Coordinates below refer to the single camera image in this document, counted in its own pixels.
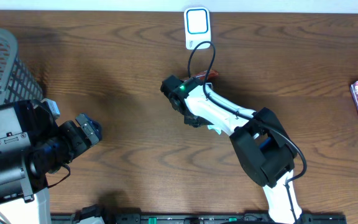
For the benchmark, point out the green wet wipes packet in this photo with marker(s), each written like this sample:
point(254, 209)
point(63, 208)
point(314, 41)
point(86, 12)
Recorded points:
point(215, 128)

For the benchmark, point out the orange snack bar wrapper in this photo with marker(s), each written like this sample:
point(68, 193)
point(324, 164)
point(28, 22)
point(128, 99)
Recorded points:
point(203, 76)

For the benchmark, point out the grey plastic basket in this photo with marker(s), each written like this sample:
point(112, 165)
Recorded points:
point(16, 81)

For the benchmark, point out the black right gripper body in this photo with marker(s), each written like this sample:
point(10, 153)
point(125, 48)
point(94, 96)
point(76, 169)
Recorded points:
point(196, 120)

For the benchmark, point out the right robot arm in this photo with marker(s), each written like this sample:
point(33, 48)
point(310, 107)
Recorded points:
point(263, 148)

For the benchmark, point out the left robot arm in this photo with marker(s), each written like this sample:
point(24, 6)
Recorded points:
point(33, 145)

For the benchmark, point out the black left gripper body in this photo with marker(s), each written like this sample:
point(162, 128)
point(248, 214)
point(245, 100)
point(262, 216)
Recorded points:
point(81, 134)

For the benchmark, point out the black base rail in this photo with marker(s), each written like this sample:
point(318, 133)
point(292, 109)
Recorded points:
point(182, 217)

